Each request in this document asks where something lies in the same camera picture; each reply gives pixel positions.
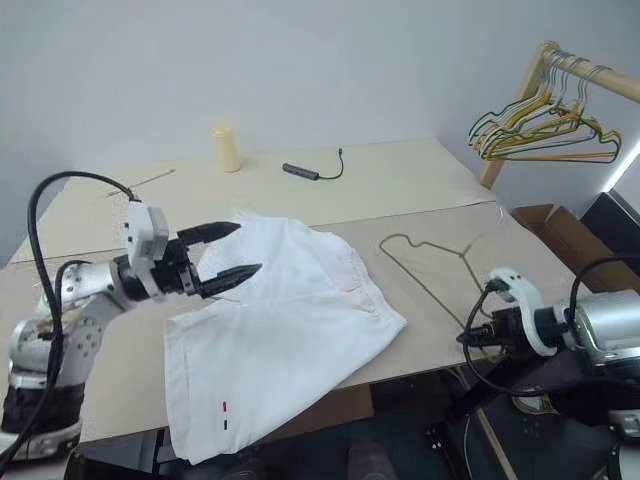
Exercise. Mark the brown cardboard box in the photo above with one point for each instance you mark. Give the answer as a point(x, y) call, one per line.
point(565, 235)

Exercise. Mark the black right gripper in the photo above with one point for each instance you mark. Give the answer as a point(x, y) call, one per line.
point(506, 326)

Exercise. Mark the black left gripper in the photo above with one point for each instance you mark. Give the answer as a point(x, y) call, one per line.
point(175, 272)

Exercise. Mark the white shorts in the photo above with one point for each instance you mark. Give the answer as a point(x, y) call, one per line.
point(280, 320)

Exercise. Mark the wooden clothes rack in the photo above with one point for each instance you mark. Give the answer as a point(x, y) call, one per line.
point(615, 77)

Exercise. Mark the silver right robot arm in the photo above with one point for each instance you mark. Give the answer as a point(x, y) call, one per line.
point(605, 320)

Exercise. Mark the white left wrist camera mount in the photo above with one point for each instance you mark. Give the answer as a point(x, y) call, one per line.
point(145, 225)

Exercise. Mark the cream plastic cup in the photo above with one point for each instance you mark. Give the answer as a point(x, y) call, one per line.
point(226, 150)

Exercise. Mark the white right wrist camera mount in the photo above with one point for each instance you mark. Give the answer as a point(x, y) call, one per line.
point(530, 300)

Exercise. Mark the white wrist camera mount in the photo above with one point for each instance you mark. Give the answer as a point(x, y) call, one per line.
point(145, 225)
point(530, 300)

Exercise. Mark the black case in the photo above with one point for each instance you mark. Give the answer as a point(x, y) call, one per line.
point(615, 215)

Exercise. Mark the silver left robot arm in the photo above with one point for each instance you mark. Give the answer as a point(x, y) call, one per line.
point(85, 280)

